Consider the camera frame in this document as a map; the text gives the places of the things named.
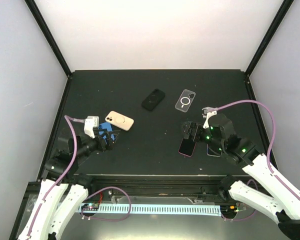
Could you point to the left black frame post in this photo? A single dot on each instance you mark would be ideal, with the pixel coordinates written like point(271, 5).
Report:
point(37, 15)

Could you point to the left control board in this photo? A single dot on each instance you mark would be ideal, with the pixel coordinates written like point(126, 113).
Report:
point(92, 207)

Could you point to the pink phone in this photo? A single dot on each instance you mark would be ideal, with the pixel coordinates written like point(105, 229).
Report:
point(187, 147)

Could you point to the right black frame post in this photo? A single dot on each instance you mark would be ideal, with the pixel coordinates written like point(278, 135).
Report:
point(272, 29)

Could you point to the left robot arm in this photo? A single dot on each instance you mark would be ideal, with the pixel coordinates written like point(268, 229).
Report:
point(62, 190)

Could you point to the purple phone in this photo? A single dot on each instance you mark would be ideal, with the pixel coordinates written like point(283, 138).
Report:
point(212, 152)

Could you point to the black phone case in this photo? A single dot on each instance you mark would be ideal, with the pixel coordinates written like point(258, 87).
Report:
point(153, 99)

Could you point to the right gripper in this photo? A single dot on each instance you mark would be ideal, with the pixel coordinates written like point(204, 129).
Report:
point(196, 137)

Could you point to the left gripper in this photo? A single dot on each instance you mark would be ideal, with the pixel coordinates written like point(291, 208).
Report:
point(110, 144)

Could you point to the clear phone case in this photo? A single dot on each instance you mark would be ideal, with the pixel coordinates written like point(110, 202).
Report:
point(185, 100)

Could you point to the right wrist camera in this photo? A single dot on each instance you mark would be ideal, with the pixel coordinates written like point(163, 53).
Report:
point(207, 113)

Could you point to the beige phone case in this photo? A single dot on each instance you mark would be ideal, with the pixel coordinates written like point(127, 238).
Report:
point(119, 120)

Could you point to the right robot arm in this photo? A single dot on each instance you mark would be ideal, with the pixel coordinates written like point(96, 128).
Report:
point(282, 201)

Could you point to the control board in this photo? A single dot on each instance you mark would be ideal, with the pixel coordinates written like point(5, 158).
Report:
point(92, 207)
point(231, 208)

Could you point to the right control board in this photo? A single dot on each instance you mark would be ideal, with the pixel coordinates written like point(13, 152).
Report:
point(231, 208)

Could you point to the black frame post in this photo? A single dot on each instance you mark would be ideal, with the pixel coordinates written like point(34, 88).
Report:
point(37, 15)
point(272, 29)

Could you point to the white slotted cable duct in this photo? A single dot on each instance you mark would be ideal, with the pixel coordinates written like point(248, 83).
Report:
point(156, 209)

